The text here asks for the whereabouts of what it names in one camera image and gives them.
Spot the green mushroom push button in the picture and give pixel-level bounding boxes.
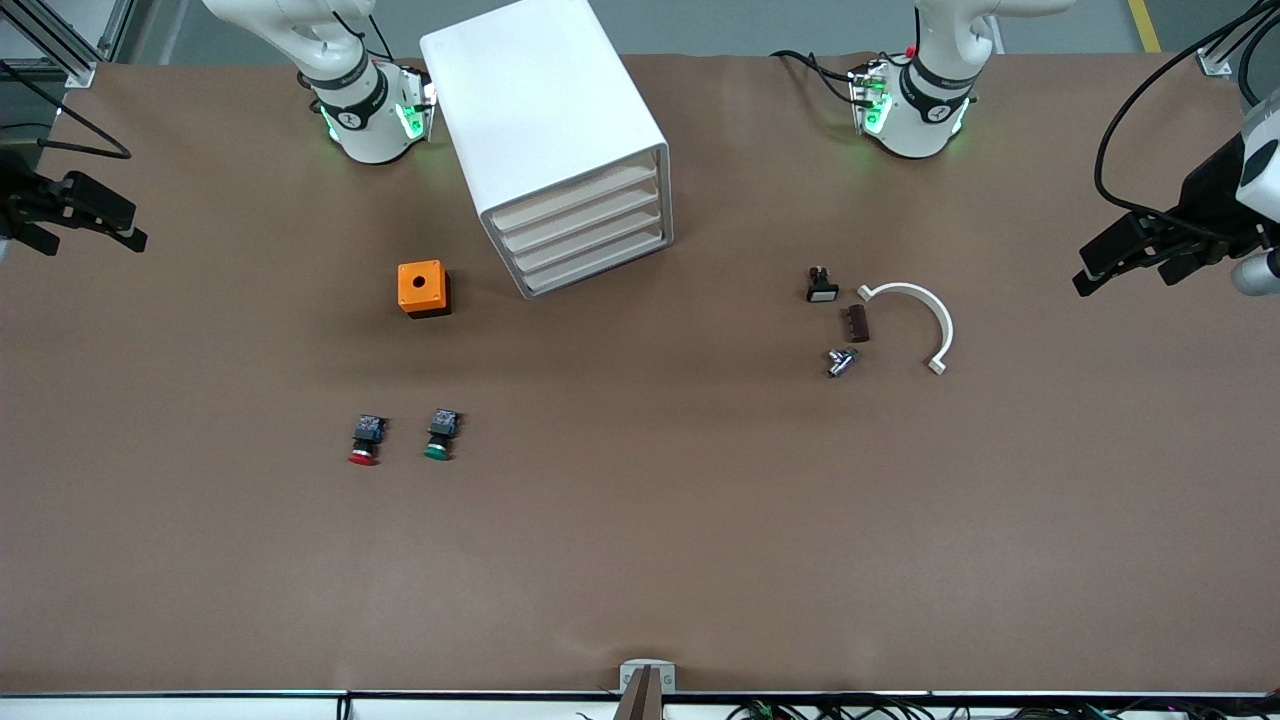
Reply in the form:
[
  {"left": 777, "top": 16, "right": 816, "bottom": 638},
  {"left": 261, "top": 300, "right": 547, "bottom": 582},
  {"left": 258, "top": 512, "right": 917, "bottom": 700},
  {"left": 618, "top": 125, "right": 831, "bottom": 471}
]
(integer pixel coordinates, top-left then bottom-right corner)
[{"left": 422, "top": 408, "right": 462, "bottom": 462}]

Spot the white curved pipe clamp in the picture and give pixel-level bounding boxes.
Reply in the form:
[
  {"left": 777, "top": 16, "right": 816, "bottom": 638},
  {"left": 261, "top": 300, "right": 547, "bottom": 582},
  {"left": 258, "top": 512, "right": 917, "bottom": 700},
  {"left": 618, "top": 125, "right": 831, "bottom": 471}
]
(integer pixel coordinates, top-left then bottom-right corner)
[{"left": 855, "top": 282, "right": 956, "bottom": 377}]

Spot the white drawer cabinet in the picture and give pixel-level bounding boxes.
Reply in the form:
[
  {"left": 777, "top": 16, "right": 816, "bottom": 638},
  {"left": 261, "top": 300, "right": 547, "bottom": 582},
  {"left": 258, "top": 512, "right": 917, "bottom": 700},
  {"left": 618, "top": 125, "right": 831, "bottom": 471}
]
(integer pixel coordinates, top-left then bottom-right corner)
[{"left": 420, "top": 0, "right": 673, "bottom": 301}]

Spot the orange button enclosure box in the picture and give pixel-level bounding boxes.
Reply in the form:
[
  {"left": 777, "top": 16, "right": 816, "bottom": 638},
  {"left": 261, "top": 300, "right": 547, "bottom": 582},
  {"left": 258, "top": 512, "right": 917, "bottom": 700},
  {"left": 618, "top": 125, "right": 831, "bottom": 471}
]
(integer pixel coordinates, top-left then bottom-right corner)
[{"left": 397, "top": 260, "right": 452, "bottom": 320}]

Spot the aluminium frame post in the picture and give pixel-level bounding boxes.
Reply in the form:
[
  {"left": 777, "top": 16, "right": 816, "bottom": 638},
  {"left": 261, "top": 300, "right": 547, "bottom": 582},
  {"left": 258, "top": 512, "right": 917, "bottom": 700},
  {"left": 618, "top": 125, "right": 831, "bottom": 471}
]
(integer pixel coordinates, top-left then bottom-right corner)
[
  {"left": 0, "top": 0, "right": 136, "bottom": 89},
  {"left": 1198, "top": 0, "right": 1280, "bottom": 77}
]

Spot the red mushroom push button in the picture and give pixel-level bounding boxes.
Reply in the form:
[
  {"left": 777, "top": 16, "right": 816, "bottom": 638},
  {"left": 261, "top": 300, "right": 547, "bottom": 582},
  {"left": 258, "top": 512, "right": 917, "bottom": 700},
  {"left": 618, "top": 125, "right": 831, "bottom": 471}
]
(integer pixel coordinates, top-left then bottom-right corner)
[{"left": 347, "top": 414, "right": 388, "bottom": 467}]

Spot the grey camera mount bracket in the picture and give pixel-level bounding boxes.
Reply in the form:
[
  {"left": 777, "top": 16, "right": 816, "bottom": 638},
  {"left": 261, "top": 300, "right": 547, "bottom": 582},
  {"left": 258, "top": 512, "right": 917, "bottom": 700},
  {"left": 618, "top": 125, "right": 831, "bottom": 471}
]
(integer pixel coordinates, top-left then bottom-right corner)
[{"left": 619, "top": 659, "right": 677, "bottom": 720}]

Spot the black left base cable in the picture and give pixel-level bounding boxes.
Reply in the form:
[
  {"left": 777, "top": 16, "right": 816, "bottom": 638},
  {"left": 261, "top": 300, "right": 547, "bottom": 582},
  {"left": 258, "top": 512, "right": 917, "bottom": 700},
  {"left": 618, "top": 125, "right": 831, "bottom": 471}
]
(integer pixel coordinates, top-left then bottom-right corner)
[{"left": 770, "top": 48, "right": 863, "bottom": 106}]

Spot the white plastic drawer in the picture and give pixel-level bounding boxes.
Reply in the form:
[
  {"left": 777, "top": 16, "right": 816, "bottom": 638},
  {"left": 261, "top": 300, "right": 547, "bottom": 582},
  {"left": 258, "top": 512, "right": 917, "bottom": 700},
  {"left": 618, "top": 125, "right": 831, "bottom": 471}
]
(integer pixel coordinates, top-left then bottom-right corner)
[
  {"left": 508, "top": 205, "right": 665, "bottom": 276},
  {"left": 497, "top": 183, "right": 663, "bottom": 254},
  {"left": 485, "top": 160, "right": 661, "bottom": 233},
  {"left": 518, "top": 228, "right": 669, "bottom": 298}
]

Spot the white table edge rail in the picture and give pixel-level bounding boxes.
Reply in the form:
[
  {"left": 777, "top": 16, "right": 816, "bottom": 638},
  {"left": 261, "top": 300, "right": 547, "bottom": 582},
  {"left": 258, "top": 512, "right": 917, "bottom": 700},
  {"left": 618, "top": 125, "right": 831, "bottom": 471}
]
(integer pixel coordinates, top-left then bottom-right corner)
[{"left": 0, "top": 690, "right": 1280, "bottom": 720}]

